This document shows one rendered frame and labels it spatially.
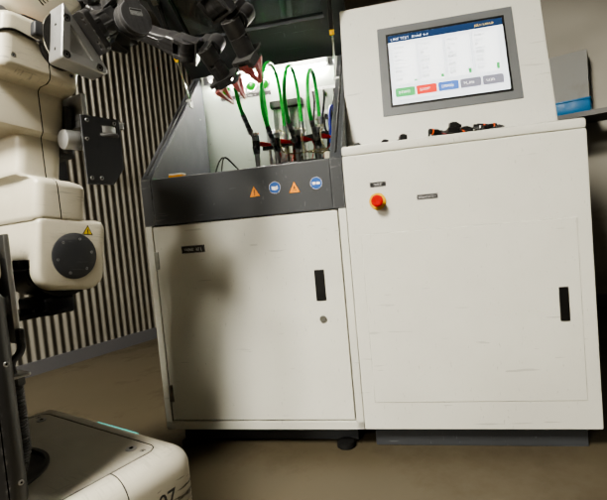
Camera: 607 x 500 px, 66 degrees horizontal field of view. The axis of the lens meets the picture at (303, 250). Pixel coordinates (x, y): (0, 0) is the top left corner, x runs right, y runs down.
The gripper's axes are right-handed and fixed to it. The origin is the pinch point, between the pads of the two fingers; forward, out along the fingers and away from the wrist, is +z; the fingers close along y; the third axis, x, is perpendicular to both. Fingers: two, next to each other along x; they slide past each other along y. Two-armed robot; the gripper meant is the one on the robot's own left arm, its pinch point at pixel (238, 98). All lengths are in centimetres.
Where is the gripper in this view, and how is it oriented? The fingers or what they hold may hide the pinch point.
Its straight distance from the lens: 171.8
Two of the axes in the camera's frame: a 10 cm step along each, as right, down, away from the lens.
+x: -0.9, 7.3, -6.8
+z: 4.7, 6.3, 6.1
